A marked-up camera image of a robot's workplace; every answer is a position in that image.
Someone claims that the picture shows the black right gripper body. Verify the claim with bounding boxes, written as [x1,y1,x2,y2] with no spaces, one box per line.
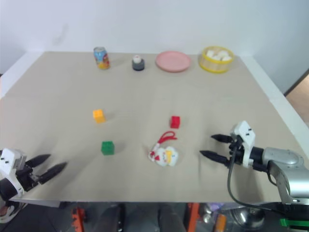
[226,135,247,168]

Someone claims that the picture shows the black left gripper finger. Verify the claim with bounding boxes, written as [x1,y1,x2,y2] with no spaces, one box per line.
[37,162,68,186]
[26,154,52,168]

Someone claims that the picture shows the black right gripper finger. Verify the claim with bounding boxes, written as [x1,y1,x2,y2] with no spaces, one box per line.
[199,150,229,166]
[211,134,234,144]

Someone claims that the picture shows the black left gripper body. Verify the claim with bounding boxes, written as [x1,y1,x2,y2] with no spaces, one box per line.
[15,162,40,192]

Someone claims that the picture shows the red cube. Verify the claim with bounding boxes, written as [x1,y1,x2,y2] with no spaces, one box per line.
[169,116,181,129]

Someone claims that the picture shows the orange black stand leg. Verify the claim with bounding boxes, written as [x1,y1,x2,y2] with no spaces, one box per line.
[187,203,200,232]
[70,206,85,232]

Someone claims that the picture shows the green cube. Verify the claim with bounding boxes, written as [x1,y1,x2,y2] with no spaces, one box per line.
[100,141,115,156]

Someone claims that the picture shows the silver metal bowl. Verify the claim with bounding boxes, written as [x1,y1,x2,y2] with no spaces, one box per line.
[228,207,266,230]

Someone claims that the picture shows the orange cube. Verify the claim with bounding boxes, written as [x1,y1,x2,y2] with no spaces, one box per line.
[92,109,106,125]

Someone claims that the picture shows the yellow round basket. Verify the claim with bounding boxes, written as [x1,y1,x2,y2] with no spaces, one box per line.
[198,45,235,74]

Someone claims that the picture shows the white lumps in basket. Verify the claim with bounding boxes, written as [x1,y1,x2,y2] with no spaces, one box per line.
[206,49,232,61]

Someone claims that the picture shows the beige table mat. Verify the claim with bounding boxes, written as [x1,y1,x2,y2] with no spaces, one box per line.
[0,51,309,203]

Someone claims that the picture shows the pink plate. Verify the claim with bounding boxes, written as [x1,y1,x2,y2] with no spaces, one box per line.
[155,50,193,73]

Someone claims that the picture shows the green black box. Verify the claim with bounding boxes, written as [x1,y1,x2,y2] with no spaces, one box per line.
[279,204,309,229]

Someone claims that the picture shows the grey cup with white figure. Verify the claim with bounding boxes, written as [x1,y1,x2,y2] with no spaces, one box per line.
[131,55,145,72]

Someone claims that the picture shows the colourful drink can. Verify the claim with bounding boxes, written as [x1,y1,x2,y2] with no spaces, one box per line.
[93,46,111,71]

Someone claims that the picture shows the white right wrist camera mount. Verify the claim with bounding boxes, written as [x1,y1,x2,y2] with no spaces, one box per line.
[229,120,256,168]

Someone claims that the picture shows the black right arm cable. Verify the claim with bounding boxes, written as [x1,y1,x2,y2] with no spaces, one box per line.
[227,135,290,216]

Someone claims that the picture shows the white plush charm red cord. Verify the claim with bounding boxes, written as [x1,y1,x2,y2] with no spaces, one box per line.
[148,130,179,168]

